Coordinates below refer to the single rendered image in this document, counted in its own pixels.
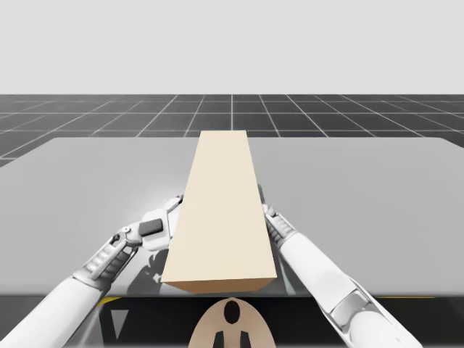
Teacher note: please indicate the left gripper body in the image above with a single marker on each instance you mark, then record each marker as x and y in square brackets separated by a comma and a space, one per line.
[156, 235]

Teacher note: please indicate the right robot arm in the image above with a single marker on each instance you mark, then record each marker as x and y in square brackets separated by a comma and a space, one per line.
[326, 282]

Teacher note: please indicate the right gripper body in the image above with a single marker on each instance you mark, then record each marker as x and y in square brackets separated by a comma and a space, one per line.
[262, 199]

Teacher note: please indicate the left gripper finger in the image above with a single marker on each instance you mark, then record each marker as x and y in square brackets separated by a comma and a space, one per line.
[174, 206]

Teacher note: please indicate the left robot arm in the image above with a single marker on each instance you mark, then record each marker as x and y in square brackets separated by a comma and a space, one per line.
[76, 290]

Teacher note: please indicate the tan robot part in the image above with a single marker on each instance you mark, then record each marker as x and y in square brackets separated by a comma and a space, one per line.
[232, 326]

